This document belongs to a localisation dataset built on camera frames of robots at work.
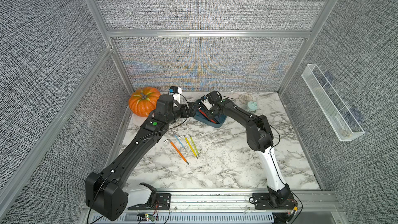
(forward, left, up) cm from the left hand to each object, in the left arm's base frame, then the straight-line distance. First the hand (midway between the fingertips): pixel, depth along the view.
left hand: (194, 103), depth 75 cm
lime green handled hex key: (-9, 0, -30) cm, 31 cm away
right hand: (+15, -10, -24) cm, 30 cm away
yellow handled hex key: (-8, +3, -30) cm, 31 cm away
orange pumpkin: (+19, +33, -18) cm, 42 cm away
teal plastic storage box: (+9, -4, -26) cm, 28 cm away
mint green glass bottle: (+12, -37, -19) cm, 43 cm away
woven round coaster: (+29, -39, -30) cm, 57 cm away
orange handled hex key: (-11, +11, -29) cm, 33 cm away
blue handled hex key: (-5, +10, -30) cm, 32 cm away
